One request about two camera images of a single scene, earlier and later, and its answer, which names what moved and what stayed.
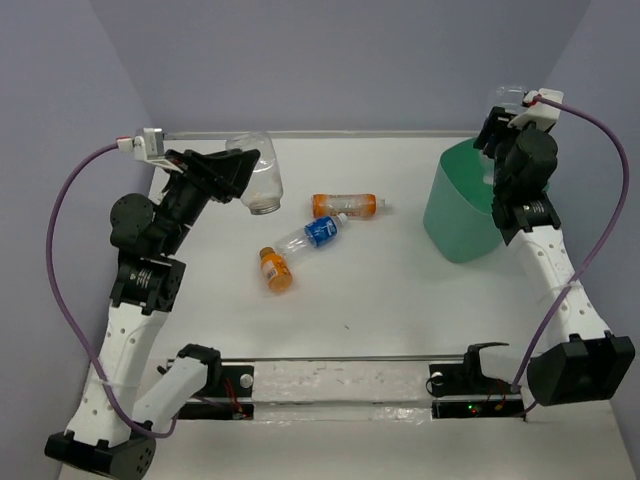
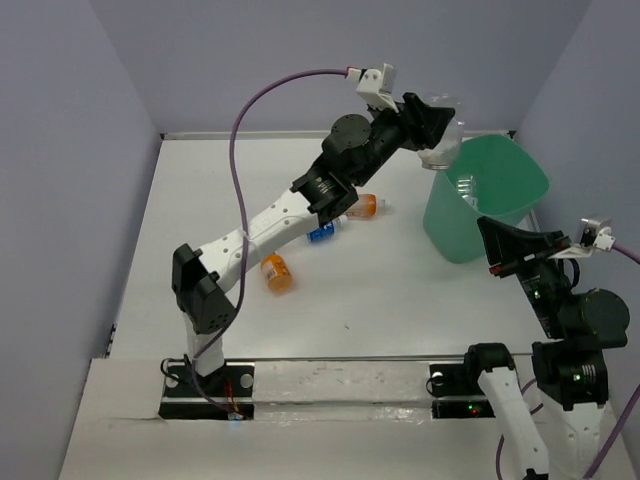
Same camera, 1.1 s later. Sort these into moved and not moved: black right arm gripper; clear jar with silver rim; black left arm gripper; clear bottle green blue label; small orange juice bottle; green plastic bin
Moved: black right arm gripper; clear bottle green blue label; clear jar with silver rim; black left arm gripper
Not moved: small orange juice bottle; green plastic bin
